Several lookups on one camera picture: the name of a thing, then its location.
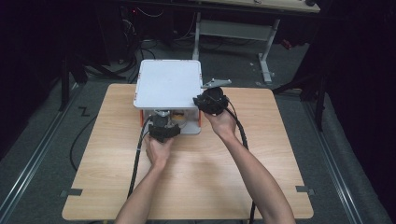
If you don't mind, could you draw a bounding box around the metal floor rail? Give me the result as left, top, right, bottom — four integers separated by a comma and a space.
0, 83, 78, 220
303, 102, 363, 224

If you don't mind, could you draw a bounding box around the grey tape strip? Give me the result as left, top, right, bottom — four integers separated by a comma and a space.
295, 185, 316, 195
60, 188, 83, 198

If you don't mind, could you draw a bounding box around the person's left hand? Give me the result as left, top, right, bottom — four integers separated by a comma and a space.
144, 135, 174, 172

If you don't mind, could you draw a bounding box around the white microwave oven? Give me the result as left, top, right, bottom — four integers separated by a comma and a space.
133, 59, 204, 135

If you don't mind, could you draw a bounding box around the bundle of black cables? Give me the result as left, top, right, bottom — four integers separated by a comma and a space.
83, 6, 164, 83

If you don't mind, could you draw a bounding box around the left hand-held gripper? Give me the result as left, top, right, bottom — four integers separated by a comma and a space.
148, 109, 181, 144

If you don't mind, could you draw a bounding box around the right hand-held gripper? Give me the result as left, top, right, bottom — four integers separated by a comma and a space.
192, 87, 230, 116

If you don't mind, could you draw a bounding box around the desk with white legs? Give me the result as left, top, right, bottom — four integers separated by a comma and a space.
191, 0, 321, 85

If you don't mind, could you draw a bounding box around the white round plate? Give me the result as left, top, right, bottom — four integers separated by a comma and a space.
169, 113, 189, 130

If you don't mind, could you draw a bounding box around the black metal stand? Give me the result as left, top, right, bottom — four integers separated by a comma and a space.
59, 46, 90, 112
272, 71, 331, 132

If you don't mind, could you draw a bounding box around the person's right hand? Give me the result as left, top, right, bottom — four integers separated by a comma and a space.
203, 106, 237, 141

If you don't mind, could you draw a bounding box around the thin black floor cable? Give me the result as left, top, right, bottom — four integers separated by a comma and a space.
69, 115, 98, 172

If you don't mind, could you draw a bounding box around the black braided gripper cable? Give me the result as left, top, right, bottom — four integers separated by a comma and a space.
204, 92, 257, 224
126, 115, 154, 199

